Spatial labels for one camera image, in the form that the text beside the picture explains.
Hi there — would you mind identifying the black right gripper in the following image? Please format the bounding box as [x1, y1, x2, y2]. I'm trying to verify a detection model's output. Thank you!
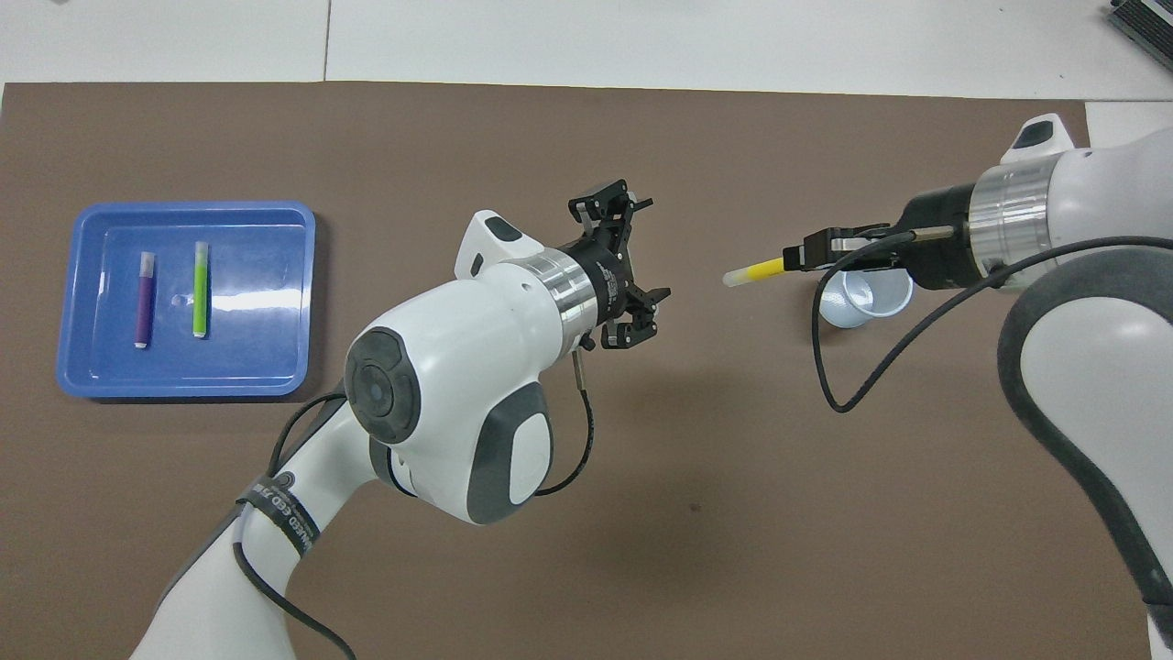
[784, 183, 986, 291]

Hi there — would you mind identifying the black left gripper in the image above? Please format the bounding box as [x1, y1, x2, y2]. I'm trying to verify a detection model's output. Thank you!
[559, 180, 672, 351]

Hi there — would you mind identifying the yellow marker pen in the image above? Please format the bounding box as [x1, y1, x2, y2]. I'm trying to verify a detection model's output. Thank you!
[723, 258, 787, 289]

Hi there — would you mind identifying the green marker pen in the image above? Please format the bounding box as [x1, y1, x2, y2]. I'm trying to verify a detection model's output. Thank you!
[192, 242, 210, 339]

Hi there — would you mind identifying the purple marker pen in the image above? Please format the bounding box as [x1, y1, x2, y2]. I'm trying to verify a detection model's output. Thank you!
[135, 252, 156, 349]

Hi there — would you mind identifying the translucent plastic cup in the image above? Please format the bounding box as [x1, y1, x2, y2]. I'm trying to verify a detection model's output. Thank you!
[818, 269, 915, 329]

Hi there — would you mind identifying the brown table mat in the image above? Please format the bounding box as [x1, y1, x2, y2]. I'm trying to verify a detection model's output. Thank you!
[0, 81, 1153, 660]

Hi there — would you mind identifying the grey ribbed device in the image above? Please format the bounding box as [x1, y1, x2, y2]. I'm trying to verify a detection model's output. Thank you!
[1107, 0, 1173, 58]

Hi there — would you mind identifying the blue plastic tray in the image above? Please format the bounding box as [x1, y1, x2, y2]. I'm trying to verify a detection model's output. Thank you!
[57, 201, 317, 400]

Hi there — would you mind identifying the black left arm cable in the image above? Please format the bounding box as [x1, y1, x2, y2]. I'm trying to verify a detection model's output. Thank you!
[234, 353, 597, 660]

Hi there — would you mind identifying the black left arm strap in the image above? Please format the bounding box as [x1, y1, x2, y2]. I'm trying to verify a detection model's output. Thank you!
[236, 472, 320, 556]

